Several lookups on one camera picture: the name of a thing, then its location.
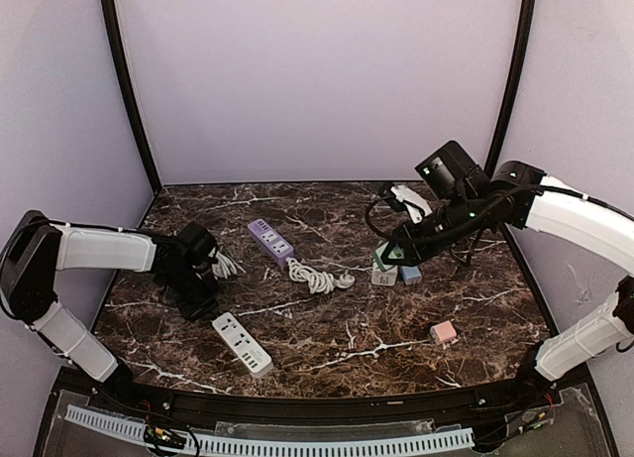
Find green plug adapter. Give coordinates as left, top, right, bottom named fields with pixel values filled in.
left=372, top=242, right=404, bottom=273

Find white power strip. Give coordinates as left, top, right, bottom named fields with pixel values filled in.
left=212, top=312, right=273, bottom=378

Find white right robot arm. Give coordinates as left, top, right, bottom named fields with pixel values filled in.
left=371, top=158, right=633, bottom=383

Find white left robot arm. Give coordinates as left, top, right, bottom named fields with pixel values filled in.
left=1, top=210, right=220, bottom=390

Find blue plug adapter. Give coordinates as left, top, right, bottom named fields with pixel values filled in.
left=399, top=266, right=422, bottom=285

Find pink plug adapter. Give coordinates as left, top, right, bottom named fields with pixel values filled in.
left=430, top=320, right=457, bottom=345

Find white cube socket adapter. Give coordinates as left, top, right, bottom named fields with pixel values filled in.
left=370, top=262, right=398, bottom=286

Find purple power strip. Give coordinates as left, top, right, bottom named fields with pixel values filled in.
left=248, top=219, right=294, bottom=268

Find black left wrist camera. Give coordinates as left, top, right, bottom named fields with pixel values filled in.
left=175, top=222, right=217, bottom=267

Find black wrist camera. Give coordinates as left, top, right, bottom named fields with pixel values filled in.
left=175, top=222, right=217, bottom=267
left=415, top=140, right=489, bottom=199

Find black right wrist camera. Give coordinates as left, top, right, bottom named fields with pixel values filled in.
left=415, top=140, right=489, bottom=199

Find white cord with plug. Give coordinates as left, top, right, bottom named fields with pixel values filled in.
left=286, top=257, right=357, bottom=295

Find black front table rail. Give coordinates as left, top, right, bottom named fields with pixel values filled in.
left=89, top=380, right=564, bottom=431

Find white slotted cable duct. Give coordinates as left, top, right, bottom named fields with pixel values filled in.
left=64, top=404, right=475, bottom=456

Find black frame post left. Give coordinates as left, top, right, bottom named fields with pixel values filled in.
left=100, top=0, right=162, bottom=195

